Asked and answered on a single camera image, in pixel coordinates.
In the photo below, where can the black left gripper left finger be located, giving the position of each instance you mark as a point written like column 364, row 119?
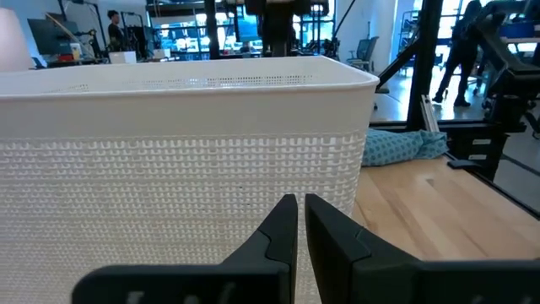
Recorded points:
column 253, row 270

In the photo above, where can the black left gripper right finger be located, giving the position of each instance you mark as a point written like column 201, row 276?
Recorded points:
column 379, row 274

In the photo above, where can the white perforated plastic basket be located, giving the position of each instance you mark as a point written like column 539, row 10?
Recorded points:
column 169, row 169

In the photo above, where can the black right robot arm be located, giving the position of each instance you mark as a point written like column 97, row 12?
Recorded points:
column 506, row 93

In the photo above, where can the blue patterned cloth pack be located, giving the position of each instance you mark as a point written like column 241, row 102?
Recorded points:
column 401, row 145

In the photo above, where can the silver aluminium extrusion bar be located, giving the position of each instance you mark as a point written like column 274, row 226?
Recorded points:
column 429, row 114

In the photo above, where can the grey office chair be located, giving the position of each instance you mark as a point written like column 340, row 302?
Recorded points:
column 365, row 52

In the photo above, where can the person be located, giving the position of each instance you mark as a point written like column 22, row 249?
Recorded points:
column 460, row 50
column 115, row 34

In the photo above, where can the black pillar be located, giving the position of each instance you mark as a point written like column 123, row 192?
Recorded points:
column 212, row 29

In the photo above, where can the black central stand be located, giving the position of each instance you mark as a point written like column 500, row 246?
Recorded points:
column 278, row 25

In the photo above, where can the white box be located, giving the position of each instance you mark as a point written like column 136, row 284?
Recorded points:
column 122, row 57

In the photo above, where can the dark tilted monitor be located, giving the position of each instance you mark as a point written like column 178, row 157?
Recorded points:
column 50, row 38

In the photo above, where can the pale pink lampshade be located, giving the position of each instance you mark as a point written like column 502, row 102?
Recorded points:
column 12, row 42

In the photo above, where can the black diagonal frame brace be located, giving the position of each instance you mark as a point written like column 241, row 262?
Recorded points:
column 398, row 65

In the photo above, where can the black frame post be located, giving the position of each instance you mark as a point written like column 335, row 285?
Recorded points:
column 424, row 55

